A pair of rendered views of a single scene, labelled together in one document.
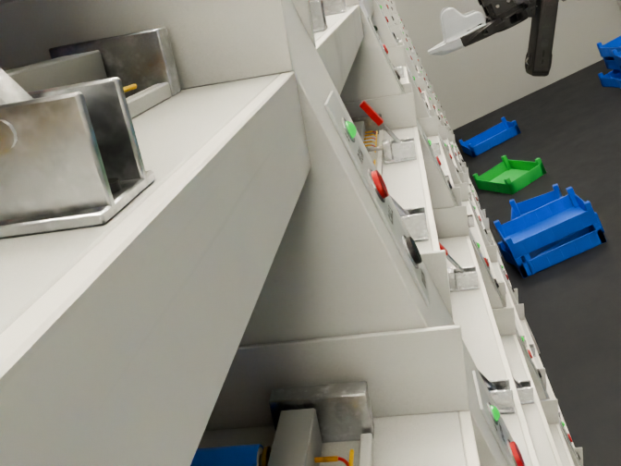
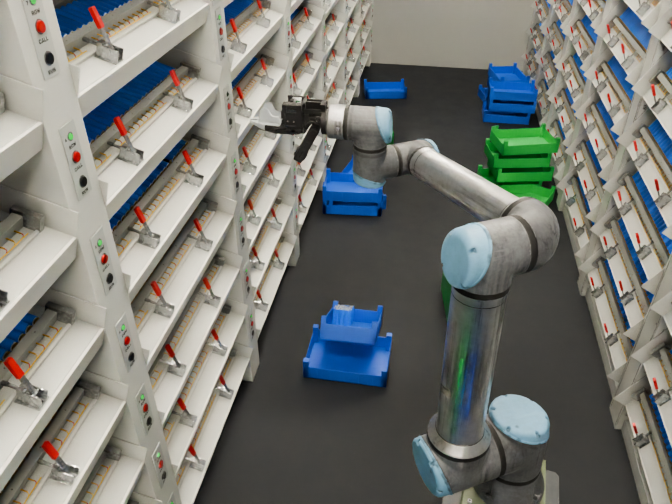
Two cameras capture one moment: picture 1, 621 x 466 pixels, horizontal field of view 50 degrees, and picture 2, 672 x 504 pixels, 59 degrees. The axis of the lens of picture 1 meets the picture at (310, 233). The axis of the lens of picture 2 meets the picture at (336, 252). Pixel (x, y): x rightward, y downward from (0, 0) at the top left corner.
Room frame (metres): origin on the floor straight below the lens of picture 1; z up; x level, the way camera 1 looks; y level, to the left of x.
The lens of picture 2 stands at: (-0.53, -0.35, 1.63)
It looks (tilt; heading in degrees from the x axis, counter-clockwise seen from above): 35 degrees down; 354
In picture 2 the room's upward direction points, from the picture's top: straight up
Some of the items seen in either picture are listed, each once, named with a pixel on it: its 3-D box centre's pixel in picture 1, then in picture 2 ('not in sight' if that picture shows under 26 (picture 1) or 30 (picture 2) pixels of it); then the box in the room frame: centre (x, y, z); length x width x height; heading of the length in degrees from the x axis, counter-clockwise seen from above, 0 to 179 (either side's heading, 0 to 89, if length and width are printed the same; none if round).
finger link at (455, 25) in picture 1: (453, 28); (264, 117); (0.98, -0.33, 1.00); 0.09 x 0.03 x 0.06; 74
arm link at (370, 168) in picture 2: not in sight; (372, 162); (0.92, -0.61, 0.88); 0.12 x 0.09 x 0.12; 104
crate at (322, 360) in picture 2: not in sight; (348, 354); (1.04, -0.57, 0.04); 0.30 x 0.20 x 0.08; 74
